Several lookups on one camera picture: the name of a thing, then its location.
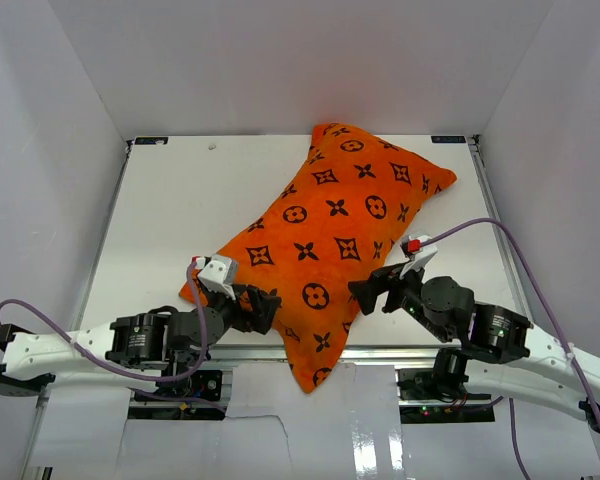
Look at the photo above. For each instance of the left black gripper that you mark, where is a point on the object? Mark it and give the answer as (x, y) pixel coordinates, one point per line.
(265, 306)

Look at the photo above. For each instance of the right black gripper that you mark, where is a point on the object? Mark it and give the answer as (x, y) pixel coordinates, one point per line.
(388, 279)

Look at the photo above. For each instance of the orange patterned pillowcase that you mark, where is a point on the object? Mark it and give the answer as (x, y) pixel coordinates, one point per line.
(337, 221)

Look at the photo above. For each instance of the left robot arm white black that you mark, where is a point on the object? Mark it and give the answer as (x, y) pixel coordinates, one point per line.
(162, 348)

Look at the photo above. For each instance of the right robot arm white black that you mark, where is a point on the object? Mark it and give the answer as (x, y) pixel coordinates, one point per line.
(487, 349)

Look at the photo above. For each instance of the right blue table label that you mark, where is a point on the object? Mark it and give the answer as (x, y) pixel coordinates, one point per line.
(448, 139)

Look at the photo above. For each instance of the blue table label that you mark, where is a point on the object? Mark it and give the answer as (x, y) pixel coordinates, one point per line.
(448, 139)
(152, 141)

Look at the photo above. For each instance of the left blue table label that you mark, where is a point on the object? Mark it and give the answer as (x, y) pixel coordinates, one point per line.
(152, 141)

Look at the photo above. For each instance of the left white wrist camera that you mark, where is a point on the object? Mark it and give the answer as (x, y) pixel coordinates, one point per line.
(218, 275)

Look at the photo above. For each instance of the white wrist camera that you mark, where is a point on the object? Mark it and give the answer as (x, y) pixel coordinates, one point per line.
(218, 275)
(418, 252)

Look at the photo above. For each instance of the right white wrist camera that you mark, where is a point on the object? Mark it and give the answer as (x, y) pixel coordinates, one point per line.
(418, 252)

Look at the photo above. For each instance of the aluminium front rail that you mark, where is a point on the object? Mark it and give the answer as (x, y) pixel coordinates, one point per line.
(356, 354)

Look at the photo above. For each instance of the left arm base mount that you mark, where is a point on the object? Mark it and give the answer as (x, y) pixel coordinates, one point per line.
(204, 386)

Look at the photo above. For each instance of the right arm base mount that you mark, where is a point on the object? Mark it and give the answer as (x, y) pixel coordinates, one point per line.
(438, 395)

